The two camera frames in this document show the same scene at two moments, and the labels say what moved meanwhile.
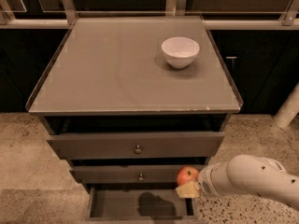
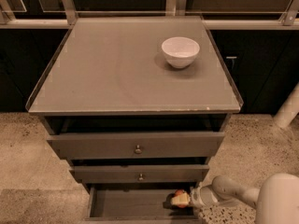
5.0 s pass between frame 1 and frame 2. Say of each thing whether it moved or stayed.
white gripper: moved
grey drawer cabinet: stayed
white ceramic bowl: stayed
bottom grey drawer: stayed
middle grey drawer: stayed
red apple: moved
